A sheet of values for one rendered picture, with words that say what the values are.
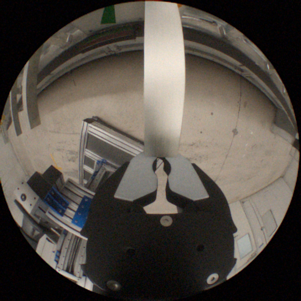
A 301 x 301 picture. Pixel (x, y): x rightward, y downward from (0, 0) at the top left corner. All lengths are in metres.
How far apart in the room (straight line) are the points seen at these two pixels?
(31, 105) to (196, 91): 1.06
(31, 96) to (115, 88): 0.86
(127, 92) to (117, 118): 0.28
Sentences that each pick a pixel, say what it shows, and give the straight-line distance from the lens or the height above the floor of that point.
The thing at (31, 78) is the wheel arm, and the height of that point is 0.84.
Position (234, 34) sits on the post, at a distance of 0.39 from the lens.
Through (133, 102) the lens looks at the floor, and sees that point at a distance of 0.95.
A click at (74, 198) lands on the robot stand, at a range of 0.57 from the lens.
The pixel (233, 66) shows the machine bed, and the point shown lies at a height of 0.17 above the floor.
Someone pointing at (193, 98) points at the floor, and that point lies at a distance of 1.01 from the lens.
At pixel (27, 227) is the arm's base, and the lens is 0.64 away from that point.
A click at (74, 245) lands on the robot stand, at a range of 0.69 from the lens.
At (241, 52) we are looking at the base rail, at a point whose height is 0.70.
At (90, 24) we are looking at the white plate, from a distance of 0.35.
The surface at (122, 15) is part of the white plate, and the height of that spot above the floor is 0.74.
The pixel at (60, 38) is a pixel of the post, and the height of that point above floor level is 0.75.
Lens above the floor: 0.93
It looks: 59 degrees down
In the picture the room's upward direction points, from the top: 174 degrees counter-clockwise
